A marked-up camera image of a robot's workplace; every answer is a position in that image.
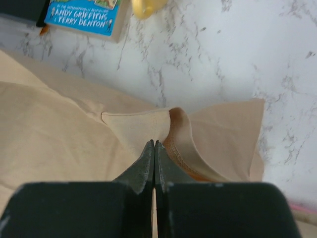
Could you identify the folded tan t shirt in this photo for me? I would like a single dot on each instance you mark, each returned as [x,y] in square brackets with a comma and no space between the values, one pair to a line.
[306,223]

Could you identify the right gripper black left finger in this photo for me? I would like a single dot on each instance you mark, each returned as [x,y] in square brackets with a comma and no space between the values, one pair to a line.
[122,208]

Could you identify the pink cube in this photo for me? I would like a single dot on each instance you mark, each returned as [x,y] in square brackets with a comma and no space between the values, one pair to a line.
[302,209]

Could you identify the black orange-edged notebook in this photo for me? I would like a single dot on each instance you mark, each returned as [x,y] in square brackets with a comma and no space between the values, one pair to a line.
[24,16]

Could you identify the beige t shirt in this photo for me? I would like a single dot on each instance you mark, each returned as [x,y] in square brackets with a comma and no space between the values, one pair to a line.
[59,127]

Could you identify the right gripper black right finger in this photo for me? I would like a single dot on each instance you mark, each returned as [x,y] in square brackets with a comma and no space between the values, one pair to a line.
[190,209]

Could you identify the blue treehouse book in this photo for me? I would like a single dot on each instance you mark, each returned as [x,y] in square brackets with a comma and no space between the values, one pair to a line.
[96,18]

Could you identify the yellow mug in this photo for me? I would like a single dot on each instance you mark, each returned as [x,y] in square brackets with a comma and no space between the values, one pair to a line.
[143,9]

